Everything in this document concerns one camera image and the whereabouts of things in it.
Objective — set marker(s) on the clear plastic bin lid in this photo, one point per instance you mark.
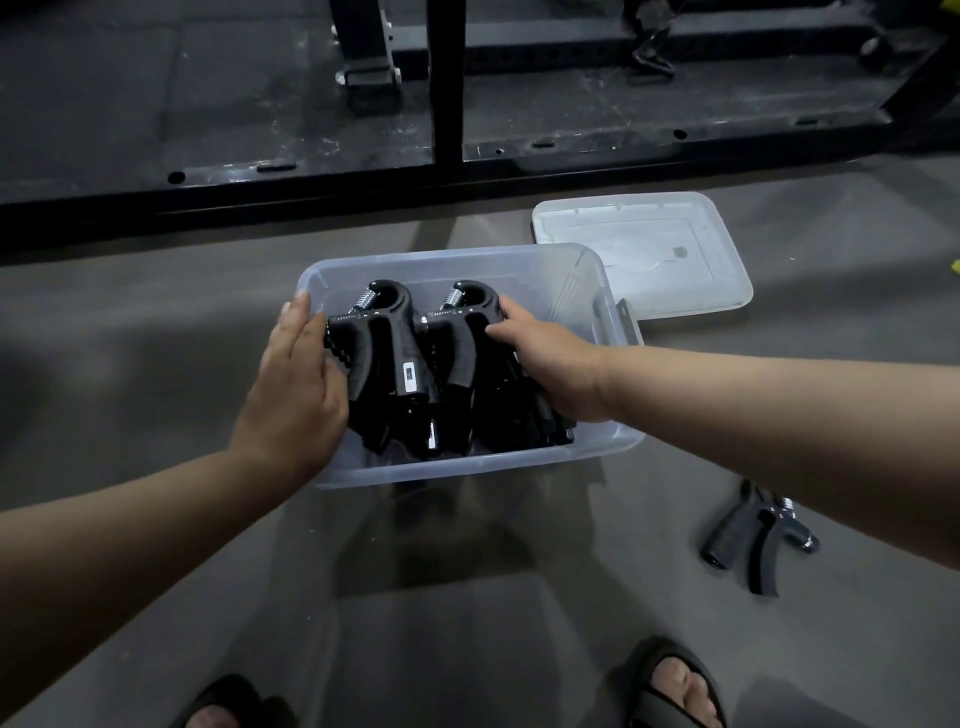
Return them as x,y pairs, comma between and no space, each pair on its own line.
660,247

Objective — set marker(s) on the person's right thumb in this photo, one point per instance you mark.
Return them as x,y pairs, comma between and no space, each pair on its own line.
501,333

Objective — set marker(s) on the person's right foot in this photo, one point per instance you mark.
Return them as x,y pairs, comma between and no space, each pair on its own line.
686,686

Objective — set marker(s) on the person's right forearm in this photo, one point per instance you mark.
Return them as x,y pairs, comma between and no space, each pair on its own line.
780,427

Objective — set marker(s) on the black sandal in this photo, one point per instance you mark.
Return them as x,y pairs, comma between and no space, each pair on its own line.
660,701
232,694

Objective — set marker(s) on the person's left thumb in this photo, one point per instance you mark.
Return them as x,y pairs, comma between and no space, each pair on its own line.
339,390

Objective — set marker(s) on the person's left foot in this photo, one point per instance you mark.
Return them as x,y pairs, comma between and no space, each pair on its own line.
206,718

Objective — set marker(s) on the person's left forearm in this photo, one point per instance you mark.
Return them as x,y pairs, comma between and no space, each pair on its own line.
112,570

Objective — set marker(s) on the person's foot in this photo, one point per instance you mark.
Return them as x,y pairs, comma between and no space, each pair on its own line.
686,686
206,718

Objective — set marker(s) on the clear plastic storage bin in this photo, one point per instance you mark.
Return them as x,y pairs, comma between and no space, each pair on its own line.
465,465

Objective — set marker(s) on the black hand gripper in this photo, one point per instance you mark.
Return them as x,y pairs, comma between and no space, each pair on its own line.
457,360
544,427
739,536
382,352

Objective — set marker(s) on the person's right hand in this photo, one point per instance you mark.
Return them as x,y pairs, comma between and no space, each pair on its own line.
559,367

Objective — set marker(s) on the black metal rack frame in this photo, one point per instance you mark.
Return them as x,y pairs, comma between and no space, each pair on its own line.
450,90

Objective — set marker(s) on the person's left hand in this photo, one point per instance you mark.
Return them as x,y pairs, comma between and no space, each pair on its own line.
289,405

